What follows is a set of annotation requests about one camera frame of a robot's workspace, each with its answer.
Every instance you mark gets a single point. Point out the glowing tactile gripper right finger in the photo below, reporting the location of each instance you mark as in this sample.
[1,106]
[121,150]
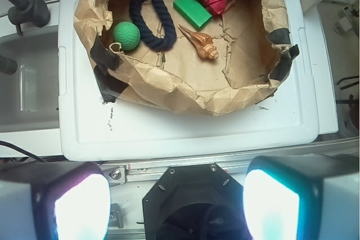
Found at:
[302,197]

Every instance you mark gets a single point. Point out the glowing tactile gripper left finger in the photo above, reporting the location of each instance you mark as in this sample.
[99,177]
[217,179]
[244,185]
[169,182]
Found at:
[54,200]

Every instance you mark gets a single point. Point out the orange spiral sea shell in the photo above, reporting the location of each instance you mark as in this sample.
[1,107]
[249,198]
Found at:
[202,42]

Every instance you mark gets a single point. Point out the white plastic bin lid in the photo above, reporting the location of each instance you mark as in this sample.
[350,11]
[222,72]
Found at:
[92,130]

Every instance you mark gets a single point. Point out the green dimpled ball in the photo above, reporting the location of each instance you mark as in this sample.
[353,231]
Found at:
[127,34]

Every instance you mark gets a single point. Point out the brown paper bag tray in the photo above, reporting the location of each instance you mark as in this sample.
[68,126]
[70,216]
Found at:
[254,50]

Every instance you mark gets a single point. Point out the black pipe clamp fixture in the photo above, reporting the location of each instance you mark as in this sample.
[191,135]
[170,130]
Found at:
[32,11]

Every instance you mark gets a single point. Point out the green rectangular block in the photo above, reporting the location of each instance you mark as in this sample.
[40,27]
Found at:
[194,12]

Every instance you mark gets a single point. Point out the aluminium extrusion rail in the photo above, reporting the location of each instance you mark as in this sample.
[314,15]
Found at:
[121,172]

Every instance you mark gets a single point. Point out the black octagonal mount plate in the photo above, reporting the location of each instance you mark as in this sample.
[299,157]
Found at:
[195,202]

